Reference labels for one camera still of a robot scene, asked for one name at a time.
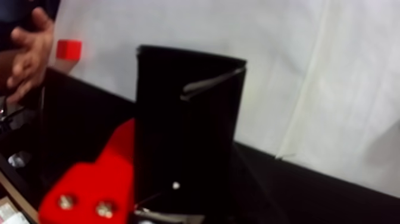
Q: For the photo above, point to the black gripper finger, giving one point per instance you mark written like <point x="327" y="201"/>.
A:
<point x="250" y="200"/>

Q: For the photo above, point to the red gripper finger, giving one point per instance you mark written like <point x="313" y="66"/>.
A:
<point x="100" y="181"/>

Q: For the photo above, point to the bare person hand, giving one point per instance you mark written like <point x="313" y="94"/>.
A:
<point x="34" y="53"/>

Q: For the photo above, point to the red cube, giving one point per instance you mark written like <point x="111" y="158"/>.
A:
<point x="68" y="50"/>

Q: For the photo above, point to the white paper sheet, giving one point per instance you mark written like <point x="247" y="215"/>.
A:
<point x="312" y="78"/>

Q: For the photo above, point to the man in dark t-shirt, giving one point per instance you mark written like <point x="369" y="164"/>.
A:
<point x="15" y="9"/>

